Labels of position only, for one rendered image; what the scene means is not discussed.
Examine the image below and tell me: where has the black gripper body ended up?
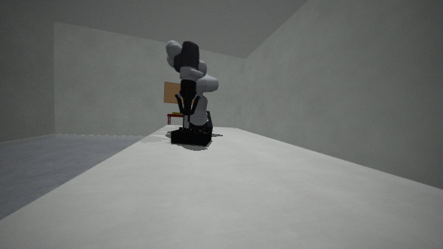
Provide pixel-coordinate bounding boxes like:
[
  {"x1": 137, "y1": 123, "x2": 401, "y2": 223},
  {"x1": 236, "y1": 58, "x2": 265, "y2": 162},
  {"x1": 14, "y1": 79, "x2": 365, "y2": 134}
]
[{"x1": 179, "y1": 80, "x2": 197, "y2": 100}]

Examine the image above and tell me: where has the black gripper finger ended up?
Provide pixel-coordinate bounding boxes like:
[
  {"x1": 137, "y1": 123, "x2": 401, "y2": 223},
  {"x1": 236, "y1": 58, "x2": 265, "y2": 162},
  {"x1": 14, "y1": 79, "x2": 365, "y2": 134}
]
[
  {"x1": 175, "y1": 92, "x2": 188, "y2": 127},
  {"x1": 186, "y1": 92, "x2": 201, "y2": 128}
]

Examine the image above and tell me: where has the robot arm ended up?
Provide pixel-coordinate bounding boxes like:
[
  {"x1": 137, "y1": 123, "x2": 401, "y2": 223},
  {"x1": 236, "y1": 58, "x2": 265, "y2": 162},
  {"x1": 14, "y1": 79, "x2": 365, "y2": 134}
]
[{"x1": 166, "y1": 41, "x2": 219, "y2": 125}]

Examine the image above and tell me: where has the black lighting desk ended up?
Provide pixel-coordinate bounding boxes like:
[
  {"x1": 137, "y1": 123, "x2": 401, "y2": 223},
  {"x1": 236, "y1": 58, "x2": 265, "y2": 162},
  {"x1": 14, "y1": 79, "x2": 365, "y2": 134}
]
[{"x1": 171, "y1": 127, "x2": 212, "y2": 146}]

